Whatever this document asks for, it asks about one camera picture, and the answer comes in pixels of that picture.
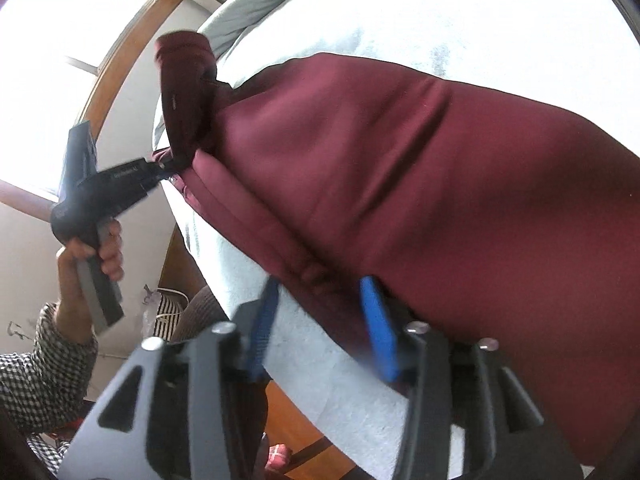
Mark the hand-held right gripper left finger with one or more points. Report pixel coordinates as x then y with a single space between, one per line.
262 325

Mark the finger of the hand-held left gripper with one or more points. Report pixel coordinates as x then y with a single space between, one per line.
167 166

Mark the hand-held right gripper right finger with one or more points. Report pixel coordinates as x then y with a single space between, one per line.
381 332

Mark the maroon pants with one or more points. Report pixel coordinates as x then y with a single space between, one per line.
400 185

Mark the person's left hand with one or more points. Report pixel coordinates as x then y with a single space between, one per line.
111 255

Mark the striped bag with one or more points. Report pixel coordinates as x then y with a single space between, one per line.
167 317

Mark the red checkered object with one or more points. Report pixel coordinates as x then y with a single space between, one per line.
277 460

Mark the grey quilt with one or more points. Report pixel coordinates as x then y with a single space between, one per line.
240 7

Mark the light grey fleece blanket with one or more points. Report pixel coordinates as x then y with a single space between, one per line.
450 20

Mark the wooden window frame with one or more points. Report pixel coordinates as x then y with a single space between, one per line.
125 55

